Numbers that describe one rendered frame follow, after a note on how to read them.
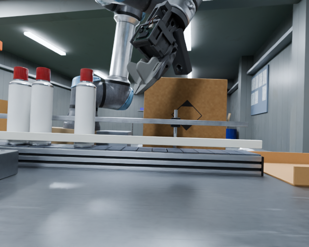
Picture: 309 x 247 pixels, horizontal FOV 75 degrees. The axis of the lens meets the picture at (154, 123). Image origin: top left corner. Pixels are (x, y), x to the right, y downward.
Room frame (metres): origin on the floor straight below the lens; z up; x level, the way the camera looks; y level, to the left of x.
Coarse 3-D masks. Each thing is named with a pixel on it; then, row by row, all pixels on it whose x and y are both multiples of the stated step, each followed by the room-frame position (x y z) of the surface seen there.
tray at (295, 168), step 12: (264, 156) 0.66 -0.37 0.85; (276, 156) 0.66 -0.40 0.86; (288, 156) 0.66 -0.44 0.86; (300, 156) 0.66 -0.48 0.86; (264, 168) 0.56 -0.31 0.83; (276, 168) 0.56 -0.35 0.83; (288, 168) 0.57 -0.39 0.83; (300, 168) 0.40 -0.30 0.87; (288, 180) 0.43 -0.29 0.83; (300, 180) 0.40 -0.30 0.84
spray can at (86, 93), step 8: (80, 72) 0.52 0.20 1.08; (88, 72) 0.52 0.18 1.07; (80, 80) 0.52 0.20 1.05; (88, 80) 0.52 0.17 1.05; (80, 88) 0.51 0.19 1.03; (88, 88) 0.51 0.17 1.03; (96, 88) 0.53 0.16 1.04; (80, 96) 0.51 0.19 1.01; (88, 96) 0.51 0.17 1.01; (80, 104) 0.50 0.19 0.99; (88, 104) 0.51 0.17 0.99; (80, 112) 0.50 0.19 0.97; (88, 112) 0.51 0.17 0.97; (80, 120) 0.50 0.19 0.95; (88, 120) 0.51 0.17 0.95; (80, 128) 0.50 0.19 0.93; (88, 128) 0.51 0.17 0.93; (80, 144) 0.50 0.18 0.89; (88, 144) 0.51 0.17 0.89
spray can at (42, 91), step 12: (36, 72) 0.52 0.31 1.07; (48, 72) 0.53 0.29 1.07; (36, 84) 0.51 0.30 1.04; (48, 84) 0.52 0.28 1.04; (36, 96) 0.51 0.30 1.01; (48, 96) 0.52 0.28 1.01; (36, 108) 0.51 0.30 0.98; (48, 108) 0.52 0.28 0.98; (36, 120) 0.51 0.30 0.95; (48, 120) 0.52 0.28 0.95; (48, 132) 0.53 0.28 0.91; (36, 144) 0.51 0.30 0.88; (48, 144) 0.53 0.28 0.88
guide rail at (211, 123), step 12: (60, 120) 0.57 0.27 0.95; (72, 120) 0.57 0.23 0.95; (96, 120) 0.57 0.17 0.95; (108, 120) 0.57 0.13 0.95; (120, 120) 0.57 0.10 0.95; (132, 120) 0.57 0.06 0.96; (144, 120) 0.57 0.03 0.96; (156, 120) 0.57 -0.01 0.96; (168, 120) 0.57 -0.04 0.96; (180, 120) 0.57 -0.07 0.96; (192, 120) 0.57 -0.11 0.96
